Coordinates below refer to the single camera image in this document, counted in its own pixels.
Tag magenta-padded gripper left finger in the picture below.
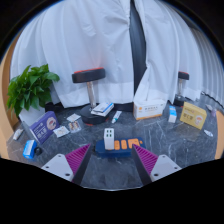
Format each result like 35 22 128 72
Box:
40 143 93 187

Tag yellow box with cup print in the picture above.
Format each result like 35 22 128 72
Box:
179 101 208 131

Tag green leafy plant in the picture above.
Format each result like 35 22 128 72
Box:
6 63 61 118

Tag sachet with brown print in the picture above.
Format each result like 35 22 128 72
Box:
67 120 83 134

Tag small white packet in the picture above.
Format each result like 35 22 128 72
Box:
12 128 25 141

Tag white box with orange stripe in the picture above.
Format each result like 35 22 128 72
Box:
132 98 167 121

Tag purple box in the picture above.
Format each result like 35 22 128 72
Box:
28 110 61 145

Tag wide white curtain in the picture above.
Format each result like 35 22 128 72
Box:
9 0 136 109

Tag small clear bottle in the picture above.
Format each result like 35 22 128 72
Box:
210 105 218 118

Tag white vertical blinds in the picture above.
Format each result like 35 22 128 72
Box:
189 25 224 108

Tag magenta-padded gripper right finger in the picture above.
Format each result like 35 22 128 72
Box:
131 144 183 186

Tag white and blue flat box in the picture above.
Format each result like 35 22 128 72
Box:
90 101 115 118

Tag white and blue sachet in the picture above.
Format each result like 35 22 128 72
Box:
202 128 215 138

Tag white plant pot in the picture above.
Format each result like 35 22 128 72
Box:
18 105 46 128

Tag plain white sachet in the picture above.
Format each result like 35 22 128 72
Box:
66 113 82 123

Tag white curtain with folded edge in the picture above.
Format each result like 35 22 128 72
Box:
132 0 203 105

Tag small bright blue box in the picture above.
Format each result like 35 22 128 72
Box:
22 139 38 161

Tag white tube with teal cap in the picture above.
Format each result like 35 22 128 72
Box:
110 110 123 125

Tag white charger block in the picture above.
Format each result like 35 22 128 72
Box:
103 127 116 151

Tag white sachet with print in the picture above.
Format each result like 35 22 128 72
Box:
52 125 71 139

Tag small blue and white box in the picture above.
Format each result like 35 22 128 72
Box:
167 105 178 125

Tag blue power strip orange sockets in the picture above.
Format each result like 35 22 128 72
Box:
94 136 147 159

